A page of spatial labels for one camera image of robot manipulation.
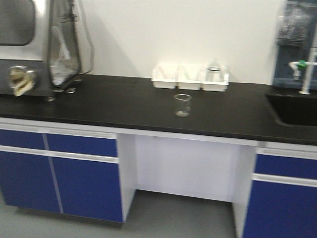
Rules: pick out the clear glass beaker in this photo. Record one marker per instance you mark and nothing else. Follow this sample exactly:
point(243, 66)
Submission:
point(182, 105)

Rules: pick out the left white storage bin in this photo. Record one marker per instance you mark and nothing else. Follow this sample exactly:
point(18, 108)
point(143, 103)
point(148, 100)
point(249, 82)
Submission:
point(165, 75)

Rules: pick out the white storage bin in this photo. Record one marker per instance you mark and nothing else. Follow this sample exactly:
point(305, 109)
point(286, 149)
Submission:
point(217, 86)
point(190, 76)
point(165, 75)

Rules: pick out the middle white storage bin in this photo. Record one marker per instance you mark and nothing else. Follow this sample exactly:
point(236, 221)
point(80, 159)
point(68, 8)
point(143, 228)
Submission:
point(190, 76)

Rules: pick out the right white storage bin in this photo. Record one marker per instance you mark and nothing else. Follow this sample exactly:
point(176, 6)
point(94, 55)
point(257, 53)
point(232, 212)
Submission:
point(217, 86)

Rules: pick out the clear glass flask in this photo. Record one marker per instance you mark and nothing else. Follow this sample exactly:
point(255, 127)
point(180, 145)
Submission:
point(213, 72)

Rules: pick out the blue left cabinet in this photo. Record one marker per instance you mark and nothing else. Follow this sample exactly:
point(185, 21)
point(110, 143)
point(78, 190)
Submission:
point(77, 170)

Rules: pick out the blue cabinet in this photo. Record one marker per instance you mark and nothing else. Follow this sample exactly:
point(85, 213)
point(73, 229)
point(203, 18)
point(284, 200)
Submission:
point(77, 170)
point(275, 191)

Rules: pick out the transparent side chamber door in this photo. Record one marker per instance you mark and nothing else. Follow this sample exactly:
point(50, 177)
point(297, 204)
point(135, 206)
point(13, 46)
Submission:
point(71, 49)

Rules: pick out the blue right cabinet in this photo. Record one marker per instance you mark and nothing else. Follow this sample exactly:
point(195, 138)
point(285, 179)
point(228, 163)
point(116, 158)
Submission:
point(275, 191)

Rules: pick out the black lab sink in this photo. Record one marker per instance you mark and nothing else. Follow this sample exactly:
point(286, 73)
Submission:
point(297, 110)

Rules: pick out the cream rubber glove port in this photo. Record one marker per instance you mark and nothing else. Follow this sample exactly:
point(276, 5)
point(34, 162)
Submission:
point(22, 79)

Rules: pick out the stainless steel glove box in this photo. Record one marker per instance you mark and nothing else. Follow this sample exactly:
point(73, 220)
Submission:
point(24, 40)

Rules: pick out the white lab faucet green knob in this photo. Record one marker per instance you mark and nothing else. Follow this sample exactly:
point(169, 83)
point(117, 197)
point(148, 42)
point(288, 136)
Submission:
point(307, 67)

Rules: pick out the blue grey drying rack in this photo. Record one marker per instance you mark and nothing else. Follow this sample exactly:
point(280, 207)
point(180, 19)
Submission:
point(295, 35)

